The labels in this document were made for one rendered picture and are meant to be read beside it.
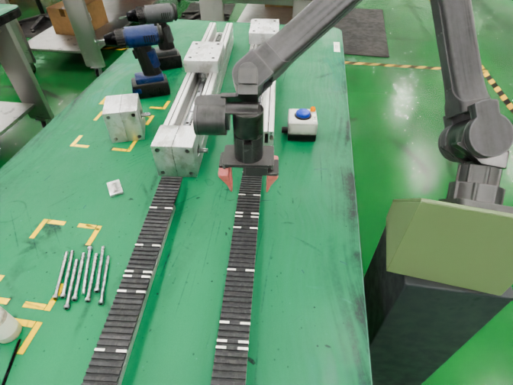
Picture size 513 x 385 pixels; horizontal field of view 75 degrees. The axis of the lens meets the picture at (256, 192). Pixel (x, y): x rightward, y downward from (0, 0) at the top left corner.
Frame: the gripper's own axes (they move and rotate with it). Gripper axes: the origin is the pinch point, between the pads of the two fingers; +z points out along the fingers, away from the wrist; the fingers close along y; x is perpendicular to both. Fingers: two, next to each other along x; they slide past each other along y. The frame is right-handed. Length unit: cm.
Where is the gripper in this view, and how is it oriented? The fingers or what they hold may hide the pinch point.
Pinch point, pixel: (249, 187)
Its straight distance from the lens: 74.5
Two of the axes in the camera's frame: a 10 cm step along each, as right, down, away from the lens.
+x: -0.3, 7.0, -7.1
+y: -10.0, -0.3, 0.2
